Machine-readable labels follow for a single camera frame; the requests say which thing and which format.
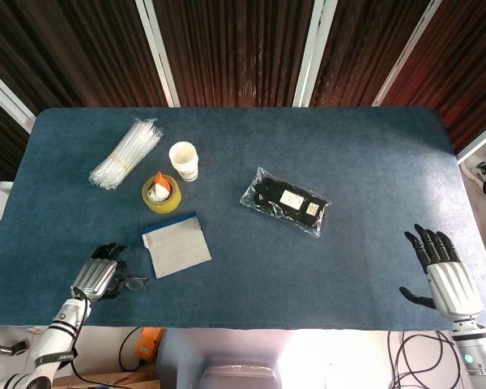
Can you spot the bundle of clear wrapped straws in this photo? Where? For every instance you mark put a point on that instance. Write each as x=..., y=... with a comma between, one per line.
x=125, y=152

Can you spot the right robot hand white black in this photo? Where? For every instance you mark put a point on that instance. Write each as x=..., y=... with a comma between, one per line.
x=453, y=289

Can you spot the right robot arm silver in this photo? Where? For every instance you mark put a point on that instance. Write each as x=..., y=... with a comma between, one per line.
x=478, y=354

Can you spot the blue glasses case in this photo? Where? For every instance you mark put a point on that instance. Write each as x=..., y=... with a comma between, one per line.
x=178, y=251

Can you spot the white sneaker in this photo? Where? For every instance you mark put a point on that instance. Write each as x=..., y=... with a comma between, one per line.
x=481, y=170

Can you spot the white paper cup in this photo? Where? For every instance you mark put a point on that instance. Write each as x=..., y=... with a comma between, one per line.
x=186, y=170

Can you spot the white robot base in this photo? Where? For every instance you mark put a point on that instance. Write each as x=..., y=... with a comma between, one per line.
x=239, y=377

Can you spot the white frame post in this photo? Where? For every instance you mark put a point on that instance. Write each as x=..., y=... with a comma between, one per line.
x=160, y=56
x=407, y=56
x=8, y=101
x=480, y=142
x=314, y=52

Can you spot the black gloves in plastic bag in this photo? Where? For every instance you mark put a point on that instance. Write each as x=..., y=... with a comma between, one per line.
x=283, y=198

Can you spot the dark brown curtain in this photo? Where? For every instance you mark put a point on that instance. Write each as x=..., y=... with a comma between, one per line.
x=461, y=61
x=73, y=52
x=360, y=48
x=235, y=52

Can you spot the blue table cloth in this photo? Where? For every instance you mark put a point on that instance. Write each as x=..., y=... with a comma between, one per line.
x=308, y=142

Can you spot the black-framed eyeglasses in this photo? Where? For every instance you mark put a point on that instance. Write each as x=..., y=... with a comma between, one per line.
x=135, y=283

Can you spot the brown cardboard box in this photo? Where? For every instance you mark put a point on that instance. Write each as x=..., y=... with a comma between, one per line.
x=117, y=381

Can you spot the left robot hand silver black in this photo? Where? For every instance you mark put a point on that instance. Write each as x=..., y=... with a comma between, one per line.
x=95, y=279

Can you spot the yellow tape roll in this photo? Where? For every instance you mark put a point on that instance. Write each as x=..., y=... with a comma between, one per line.
x=162, y=206

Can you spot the orange white crumpled wrapper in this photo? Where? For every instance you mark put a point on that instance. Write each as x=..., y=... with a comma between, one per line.
x=160, y=191

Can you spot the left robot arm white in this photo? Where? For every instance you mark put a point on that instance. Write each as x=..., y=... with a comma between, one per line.
x=62, y=328

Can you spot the orange device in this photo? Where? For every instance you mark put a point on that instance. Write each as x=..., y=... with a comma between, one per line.
x=147, y=344

